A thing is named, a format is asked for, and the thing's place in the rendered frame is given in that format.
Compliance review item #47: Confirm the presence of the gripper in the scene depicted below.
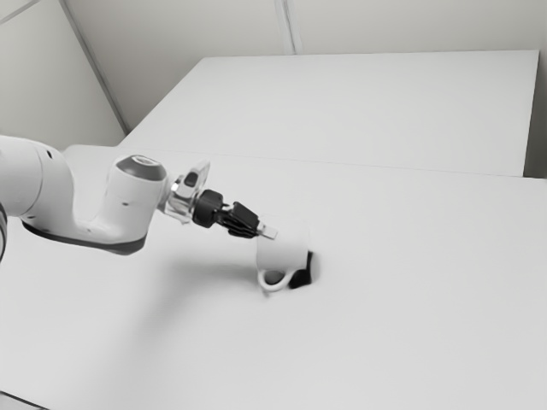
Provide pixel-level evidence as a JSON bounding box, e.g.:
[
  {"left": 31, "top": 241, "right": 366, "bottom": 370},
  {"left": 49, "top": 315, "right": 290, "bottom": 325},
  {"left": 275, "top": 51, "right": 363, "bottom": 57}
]
[{"left": 191, "top": 189, "right": 279, "bottom": 240}]

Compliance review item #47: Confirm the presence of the white mug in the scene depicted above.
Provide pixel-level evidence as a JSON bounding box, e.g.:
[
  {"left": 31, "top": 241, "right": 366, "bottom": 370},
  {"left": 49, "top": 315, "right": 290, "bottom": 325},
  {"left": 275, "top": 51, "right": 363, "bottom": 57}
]
[{"left": 255, "top": 216, "right": 314, "bottom": 296}]

